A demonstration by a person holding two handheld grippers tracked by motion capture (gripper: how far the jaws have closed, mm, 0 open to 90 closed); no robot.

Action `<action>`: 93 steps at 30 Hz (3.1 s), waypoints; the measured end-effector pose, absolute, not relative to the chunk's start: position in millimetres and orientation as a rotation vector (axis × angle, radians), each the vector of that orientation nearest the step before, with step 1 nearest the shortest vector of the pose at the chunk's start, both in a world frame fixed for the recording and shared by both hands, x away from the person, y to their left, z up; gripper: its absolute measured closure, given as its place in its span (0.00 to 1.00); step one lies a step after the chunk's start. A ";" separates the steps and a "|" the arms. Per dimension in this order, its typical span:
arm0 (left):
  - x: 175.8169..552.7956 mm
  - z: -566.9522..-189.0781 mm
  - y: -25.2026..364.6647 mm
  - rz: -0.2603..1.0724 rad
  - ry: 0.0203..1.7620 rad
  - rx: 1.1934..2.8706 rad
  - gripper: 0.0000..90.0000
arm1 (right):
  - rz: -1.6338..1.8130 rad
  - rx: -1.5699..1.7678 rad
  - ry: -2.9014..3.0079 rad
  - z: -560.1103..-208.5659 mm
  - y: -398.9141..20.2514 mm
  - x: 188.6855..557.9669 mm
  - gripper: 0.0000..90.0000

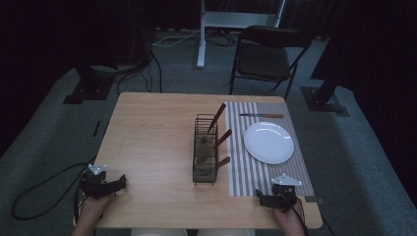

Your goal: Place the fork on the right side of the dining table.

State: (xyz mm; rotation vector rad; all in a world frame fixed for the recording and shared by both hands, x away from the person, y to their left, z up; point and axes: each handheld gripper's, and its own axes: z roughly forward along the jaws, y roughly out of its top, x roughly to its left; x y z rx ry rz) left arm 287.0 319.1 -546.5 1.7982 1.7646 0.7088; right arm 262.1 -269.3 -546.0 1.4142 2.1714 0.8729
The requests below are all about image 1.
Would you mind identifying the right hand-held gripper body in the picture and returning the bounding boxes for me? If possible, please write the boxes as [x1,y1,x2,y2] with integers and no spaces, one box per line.
[269,173,303,211]

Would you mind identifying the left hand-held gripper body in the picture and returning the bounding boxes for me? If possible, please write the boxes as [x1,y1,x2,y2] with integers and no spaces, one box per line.
[79,163,116,200]

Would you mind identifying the person's left hand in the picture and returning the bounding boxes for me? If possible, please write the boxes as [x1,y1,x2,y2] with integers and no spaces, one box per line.
[76,193,116,231]

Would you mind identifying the person's right hand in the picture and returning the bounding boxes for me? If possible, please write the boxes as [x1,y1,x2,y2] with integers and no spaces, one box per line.
[272,199,308,234]

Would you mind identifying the grey striped placemat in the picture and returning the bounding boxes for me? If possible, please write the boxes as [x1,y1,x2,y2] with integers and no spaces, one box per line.
[224,100,316,198]

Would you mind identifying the white plate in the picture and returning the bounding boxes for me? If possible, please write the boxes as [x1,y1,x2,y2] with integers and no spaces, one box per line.
[243,121,295,165]

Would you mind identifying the small black floor strip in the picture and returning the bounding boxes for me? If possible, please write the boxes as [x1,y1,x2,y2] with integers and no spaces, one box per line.
[91,120,102,139]

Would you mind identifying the black stand base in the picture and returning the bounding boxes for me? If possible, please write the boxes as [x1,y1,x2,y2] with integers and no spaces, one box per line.
[300,38,351,118]
[62,60,116,105]

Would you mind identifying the black folding chair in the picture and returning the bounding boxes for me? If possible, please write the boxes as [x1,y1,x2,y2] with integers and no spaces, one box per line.
[228,25,314,102]

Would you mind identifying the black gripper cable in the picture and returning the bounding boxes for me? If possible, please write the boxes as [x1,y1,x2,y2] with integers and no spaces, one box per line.
[284,196,311,236]

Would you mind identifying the black floor cable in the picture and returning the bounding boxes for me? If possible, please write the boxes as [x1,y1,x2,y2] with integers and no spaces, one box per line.
[11,156,98,221]

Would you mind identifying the short-showing wooden-handled utensil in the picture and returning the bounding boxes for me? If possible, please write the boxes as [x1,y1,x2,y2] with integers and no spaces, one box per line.
[214,155,232,170]

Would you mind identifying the dark wire cutlery rack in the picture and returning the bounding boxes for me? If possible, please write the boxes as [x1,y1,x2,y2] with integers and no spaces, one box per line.
[192,113,220,187]

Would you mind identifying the wooden-handled fork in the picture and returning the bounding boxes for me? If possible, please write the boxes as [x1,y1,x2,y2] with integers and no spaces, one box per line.
[196,129,233,165]

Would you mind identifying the wooden-handled knife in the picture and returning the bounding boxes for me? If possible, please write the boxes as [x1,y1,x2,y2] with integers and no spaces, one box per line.
[238,112,285,120]

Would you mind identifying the wooden-handled utensils in rack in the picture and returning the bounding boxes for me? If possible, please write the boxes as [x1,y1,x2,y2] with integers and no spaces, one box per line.
[196,102,228,148]

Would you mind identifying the black cable bundle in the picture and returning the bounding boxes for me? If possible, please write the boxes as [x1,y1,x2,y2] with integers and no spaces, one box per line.
[115,48,164,94]

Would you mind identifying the white cable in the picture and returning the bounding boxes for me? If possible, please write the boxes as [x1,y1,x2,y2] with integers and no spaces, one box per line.
[151,29,202,48]

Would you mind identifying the white desk frame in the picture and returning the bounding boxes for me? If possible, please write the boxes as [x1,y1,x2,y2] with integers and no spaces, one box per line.
[195,0,287,70]

